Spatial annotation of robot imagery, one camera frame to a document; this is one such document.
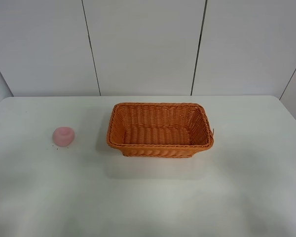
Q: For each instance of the pink flat peach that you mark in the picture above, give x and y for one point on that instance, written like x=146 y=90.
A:
x=63 y=136

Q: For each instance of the orange woven wicker basket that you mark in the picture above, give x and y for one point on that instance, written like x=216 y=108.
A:
x=167 y=130

